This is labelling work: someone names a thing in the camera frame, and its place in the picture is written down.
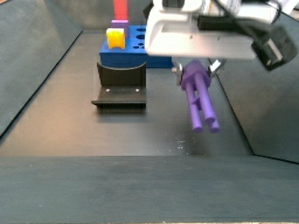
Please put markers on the blue shape sorter block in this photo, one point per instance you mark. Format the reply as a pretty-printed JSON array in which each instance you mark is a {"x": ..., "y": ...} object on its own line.
[{"x": 132, "y": 56}]

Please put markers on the black curved fixture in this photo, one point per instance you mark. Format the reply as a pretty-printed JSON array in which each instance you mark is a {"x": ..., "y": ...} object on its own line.
[{"x": 122, "y": 86}]

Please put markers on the yellow notched block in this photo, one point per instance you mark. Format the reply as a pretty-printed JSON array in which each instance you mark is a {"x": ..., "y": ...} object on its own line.
[{"x": 116, "y": 38}]

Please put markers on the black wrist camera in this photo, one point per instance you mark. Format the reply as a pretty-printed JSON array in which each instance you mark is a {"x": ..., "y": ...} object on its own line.
[{"x": 274, "y": 47}]

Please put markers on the tall red block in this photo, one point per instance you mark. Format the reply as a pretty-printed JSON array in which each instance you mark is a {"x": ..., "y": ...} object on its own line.
[{"x": 120, "y": 9}]

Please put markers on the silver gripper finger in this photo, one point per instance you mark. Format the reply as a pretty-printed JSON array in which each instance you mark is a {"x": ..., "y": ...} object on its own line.
[
  {"x": 215, "y": 66},
  {"x": 178, "y": 71}
]

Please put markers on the small purple block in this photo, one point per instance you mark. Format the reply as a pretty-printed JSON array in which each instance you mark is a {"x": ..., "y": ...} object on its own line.
[{"x": 120, "y": 24}]

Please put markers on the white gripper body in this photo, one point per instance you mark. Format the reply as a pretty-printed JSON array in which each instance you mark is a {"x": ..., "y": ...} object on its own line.
[{"x": 199, "y": 28}]

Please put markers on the purple three prong object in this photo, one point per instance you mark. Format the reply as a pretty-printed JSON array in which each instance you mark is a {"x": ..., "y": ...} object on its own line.
[{"x": 195, "y": 83}]

